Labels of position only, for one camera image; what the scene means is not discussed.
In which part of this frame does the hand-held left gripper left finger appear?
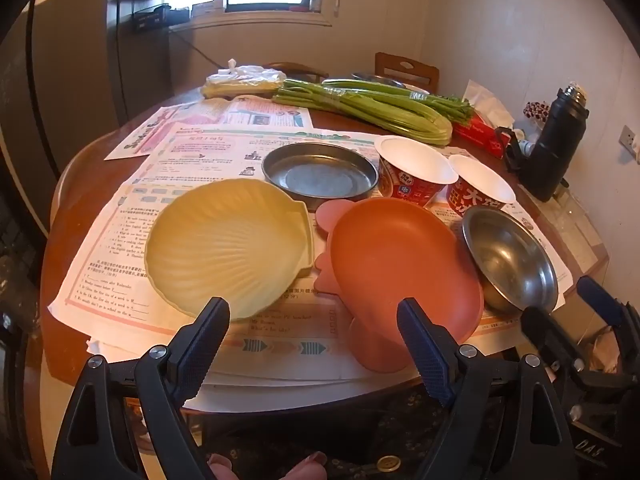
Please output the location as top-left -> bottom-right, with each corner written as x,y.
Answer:
51,296 -> 231,480

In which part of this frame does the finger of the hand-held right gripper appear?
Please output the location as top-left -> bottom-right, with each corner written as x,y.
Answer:
521,306 -> 609,392
576,275 -> 640,372

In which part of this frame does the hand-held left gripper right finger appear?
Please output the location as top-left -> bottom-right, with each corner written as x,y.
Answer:
396,297 -> 581,480

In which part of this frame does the steel bowl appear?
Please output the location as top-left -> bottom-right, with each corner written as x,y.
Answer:
460,205 -> 559,317

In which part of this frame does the orange animal-shaped plate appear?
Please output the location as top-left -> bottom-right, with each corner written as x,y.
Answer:
314,197 -> 486,373

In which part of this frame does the yellow shell-shaped plate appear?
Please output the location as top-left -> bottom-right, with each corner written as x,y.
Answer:
144,178 -> 316,322

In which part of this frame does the red paper noodle bowl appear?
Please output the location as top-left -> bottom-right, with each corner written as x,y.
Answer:
446,154 -> 517,218
374,136 -> 459,207

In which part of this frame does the round steel plate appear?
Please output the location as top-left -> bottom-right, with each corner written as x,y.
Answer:
261,142 -> 379,211

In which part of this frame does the person's left hand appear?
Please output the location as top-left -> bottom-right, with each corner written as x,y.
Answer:
207,451 -> 329,480

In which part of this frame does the pale cloth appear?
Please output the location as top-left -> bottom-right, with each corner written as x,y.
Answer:
591,326 -> 626,373

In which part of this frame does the pale printed paper sheet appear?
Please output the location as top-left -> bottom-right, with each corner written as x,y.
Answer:
560,192 -> 612,286

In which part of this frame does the dark floral garment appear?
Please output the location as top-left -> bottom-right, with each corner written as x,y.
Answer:
197,387 -> 451,480

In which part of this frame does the black thermos bottle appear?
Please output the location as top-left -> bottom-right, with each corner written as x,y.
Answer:
517,86 -> 590,203

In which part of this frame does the colourful printed newspaper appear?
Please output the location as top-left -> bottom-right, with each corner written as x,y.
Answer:
104,96 -> 315,162
47,122 -> 575,401

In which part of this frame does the red tissue box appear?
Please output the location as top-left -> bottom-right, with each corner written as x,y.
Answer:
451,79 -> 516,158

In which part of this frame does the light curved wooden chair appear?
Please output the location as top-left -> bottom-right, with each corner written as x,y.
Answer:
48,152 -> 88,233

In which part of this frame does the green celery bunch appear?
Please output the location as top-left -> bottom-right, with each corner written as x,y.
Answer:
272,80 -> 454,147
322,77 -> 475,128

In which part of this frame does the plastic bag of corn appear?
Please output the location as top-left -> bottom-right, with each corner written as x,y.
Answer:
201,59 -> 283,101

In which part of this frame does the steel basin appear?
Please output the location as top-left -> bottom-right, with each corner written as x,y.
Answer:
350,72 -> 432,97

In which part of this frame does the brown wooden chair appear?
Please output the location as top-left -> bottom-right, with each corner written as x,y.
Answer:
375,51 -> 441,95

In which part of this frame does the dark wooden armchair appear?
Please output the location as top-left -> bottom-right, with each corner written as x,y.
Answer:
262,61 -> 331,83

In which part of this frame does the grey refrigerator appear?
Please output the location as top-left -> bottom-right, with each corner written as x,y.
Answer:
0,0 -> 126,201

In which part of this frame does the black storage rack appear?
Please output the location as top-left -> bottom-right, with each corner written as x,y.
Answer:
112,0 -> 193,35

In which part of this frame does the white wall socket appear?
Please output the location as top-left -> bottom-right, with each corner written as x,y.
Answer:
620,125 -> 640,163

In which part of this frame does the black bottle strap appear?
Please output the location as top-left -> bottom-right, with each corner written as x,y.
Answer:
495,126 -> 524,173

